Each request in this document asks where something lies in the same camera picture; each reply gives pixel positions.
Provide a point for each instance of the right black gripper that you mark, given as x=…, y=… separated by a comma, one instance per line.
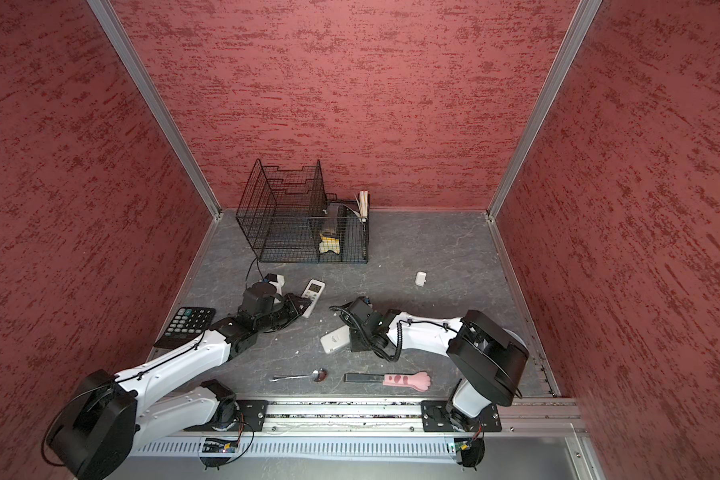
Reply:
x=356, y=345

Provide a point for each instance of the pink cat paw spatula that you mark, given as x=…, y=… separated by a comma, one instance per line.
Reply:
x=419, y=382

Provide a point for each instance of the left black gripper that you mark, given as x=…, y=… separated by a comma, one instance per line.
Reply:
x=293, y=301

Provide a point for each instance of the white battery cover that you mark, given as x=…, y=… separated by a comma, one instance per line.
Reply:
x=420, y=279

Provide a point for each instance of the black calculator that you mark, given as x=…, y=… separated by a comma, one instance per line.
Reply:
x=186, y=324

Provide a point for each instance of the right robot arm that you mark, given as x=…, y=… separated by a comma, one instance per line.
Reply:
x=490, y=359

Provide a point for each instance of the yellow black brush in basket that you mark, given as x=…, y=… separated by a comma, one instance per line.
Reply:
x=332, y=229

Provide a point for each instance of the metal spoon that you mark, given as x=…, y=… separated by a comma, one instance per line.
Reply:
x=317, y=375

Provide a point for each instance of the white air conditioner remote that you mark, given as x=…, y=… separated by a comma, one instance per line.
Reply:
x=312, y=292

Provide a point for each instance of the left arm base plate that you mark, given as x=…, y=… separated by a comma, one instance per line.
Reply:
x=232, y=416

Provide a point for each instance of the grey white remote control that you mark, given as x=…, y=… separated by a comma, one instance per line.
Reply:
x=335, y=340

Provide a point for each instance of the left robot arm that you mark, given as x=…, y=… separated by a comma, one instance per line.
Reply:
x=110, y=415

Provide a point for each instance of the wooden sticks in basket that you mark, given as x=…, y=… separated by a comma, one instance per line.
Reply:
x=363, y=204

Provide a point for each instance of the black wire basket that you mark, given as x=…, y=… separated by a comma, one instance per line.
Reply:
x=281, y=213

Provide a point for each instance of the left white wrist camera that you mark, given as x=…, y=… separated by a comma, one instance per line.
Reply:
x=277, y=280

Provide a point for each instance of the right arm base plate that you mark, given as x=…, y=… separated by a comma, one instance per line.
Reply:
x=440, y=416

